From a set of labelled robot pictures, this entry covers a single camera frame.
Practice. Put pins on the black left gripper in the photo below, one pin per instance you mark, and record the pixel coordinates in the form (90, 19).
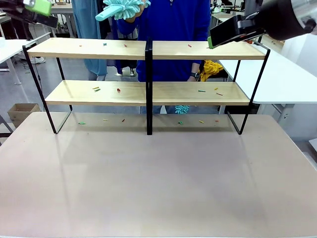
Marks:
(15, 10)

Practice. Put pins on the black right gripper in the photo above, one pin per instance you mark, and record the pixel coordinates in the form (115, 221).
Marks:
(280, 19)

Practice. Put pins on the small teal chenille duster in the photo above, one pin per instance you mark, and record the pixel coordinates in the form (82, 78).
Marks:
(182, 109)

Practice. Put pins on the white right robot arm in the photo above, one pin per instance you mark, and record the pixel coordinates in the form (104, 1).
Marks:
(304, 12)

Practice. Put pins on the person's left forearm blue sleeve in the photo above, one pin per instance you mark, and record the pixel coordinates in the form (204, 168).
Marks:
(200, 52)

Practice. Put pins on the person's right forearm blue sleeve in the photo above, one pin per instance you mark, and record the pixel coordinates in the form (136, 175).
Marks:
(128, 24)

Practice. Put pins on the person's left hand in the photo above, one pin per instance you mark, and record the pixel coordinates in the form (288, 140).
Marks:
(191, 79)

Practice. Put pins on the person's right hand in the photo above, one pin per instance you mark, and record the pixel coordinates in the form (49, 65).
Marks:
(138, 12)

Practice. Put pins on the yellow cloth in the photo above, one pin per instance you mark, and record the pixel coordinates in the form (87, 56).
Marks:
(210, 69)

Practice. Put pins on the white sneaker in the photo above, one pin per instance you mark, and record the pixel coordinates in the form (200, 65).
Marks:
(38, 60)

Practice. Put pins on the person in light blue coat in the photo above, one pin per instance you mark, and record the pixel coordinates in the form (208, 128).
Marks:
(89, 24)

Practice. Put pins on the white side table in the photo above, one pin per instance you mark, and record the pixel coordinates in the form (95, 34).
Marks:
(10, 49)

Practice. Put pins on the black wristwatch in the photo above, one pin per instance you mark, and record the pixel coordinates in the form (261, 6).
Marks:
(195, 74)

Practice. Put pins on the person in blue sweater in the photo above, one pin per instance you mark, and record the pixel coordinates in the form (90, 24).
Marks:
(173, 29)

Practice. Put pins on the large white table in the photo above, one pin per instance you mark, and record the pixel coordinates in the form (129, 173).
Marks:
(284, 81)

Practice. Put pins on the brown cardboard box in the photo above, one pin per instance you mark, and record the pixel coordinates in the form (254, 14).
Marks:
(22, 111)

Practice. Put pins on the wooden shelf unit black frame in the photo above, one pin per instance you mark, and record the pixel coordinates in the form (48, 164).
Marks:
(99, 93)

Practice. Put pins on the black metal frame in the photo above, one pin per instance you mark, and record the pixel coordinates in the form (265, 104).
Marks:
(5, 129)

